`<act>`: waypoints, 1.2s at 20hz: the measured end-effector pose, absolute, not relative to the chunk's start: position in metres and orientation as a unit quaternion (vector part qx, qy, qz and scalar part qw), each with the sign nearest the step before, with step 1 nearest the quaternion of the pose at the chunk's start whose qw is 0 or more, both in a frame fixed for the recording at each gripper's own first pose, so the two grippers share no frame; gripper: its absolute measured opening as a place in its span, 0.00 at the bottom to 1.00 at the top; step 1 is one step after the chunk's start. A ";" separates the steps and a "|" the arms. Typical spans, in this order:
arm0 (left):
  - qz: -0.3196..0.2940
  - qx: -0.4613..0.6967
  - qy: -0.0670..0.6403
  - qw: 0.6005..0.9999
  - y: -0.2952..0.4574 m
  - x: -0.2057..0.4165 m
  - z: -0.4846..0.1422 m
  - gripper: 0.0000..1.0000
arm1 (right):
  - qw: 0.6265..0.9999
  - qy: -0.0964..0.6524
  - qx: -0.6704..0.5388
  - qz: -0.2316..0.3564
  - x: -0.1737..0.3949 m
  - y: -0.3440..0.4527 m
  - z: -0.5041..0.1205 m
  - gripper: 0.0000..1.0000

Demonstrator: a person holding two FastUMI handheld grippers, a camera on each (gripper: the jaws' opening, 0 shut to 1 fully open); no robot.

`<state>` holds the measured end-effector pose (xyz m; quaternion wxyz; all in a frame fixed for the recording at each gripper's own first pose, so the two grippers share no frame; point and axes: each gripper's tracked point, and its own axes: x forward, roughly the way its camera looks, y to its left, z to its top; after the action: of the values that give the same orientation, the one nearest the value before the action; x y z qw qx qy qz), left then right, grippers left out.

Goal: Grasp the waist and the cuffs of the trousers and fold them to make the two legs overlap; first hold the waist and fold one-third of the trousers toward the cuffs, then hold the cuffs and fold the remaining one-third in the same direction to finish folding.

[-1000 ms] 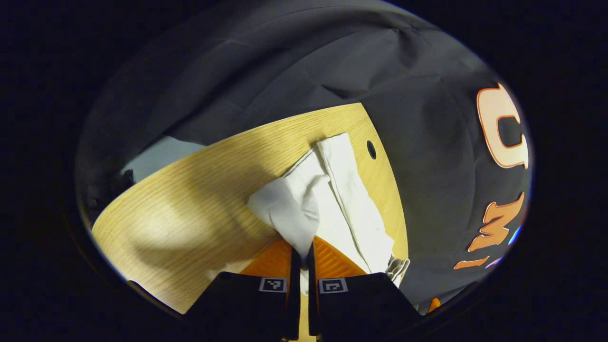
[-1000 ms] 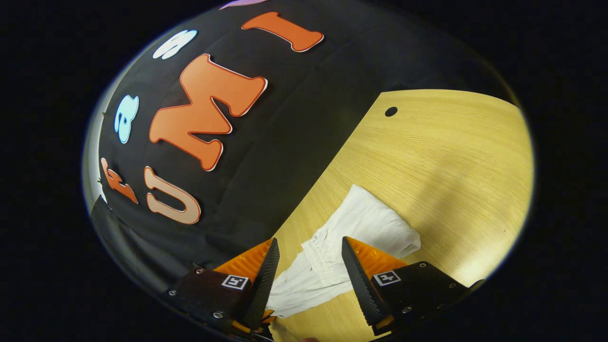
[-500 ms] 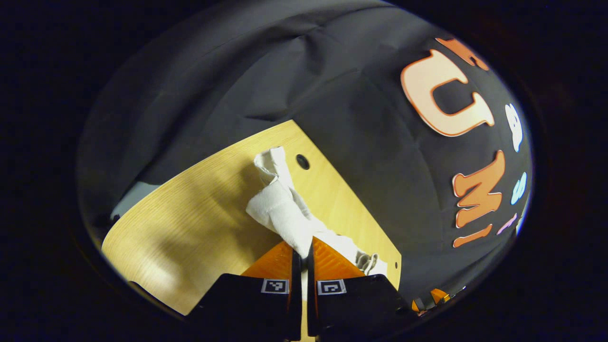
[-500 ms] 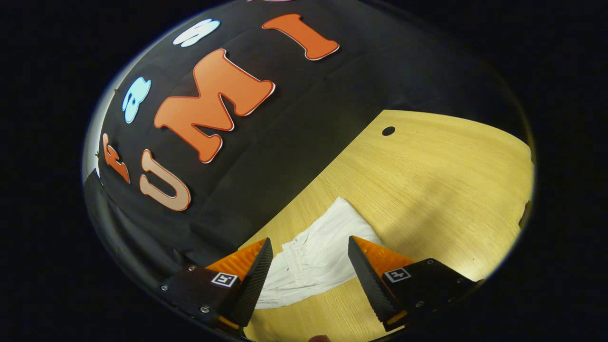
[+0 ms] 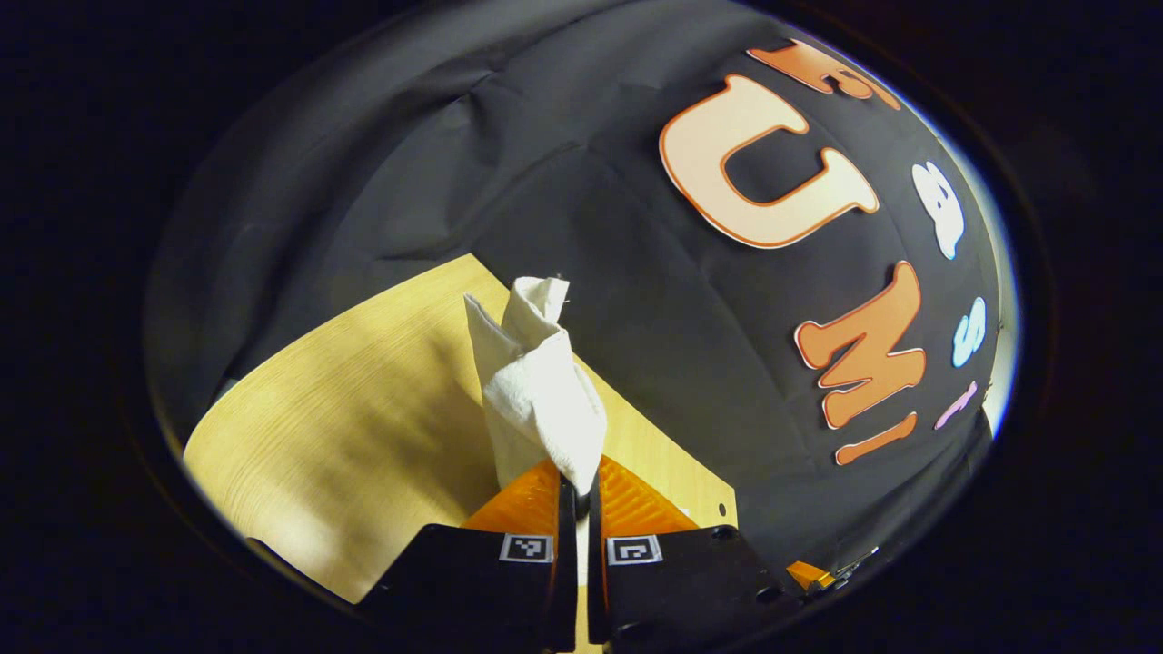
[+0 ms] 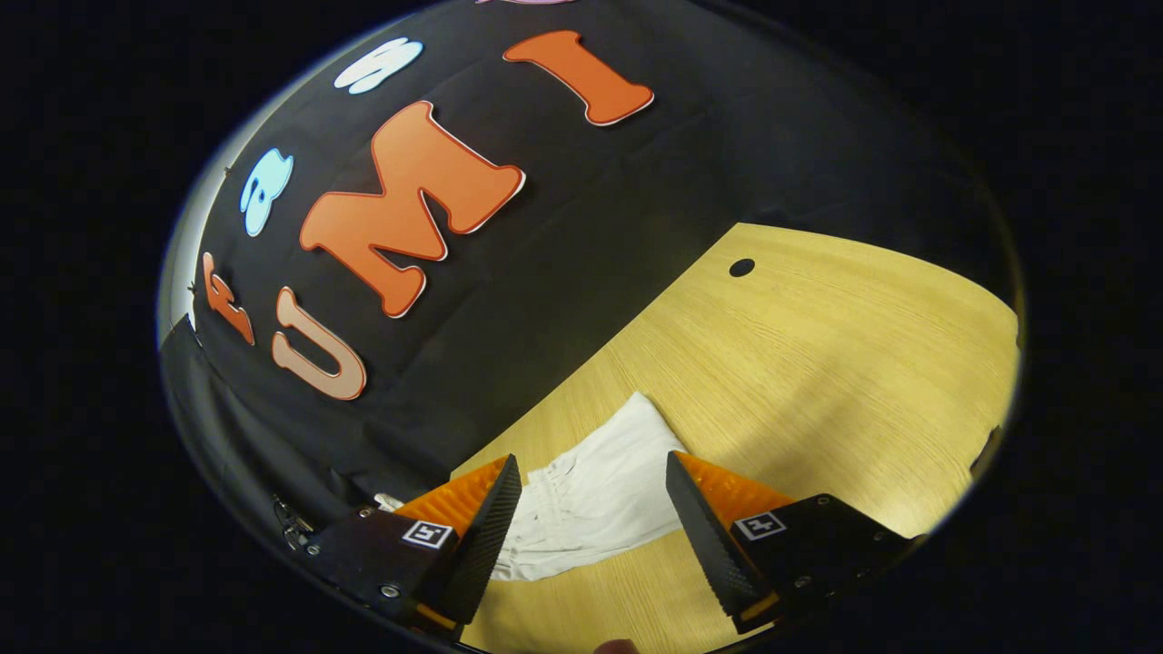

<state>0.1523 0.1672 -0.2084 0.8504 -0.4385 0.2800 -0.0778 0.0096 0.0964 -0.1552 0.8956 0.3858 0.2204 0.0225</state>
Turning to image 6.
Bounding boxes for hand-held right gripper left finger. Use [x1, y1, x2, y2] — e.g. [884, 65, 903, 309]
[304, 454, 523, 641]

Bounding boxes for black backdrop cloth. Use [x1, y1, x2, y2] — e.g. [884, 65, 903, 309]
[186, 0, 819, 510]

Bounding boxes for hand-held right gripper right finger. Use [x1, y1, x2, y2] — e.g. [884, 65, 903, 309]
[665, 451, 914, 635]

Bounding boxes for white jeans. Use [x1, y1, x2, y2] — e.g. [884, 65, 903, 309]
[375, 392, 690, 582]

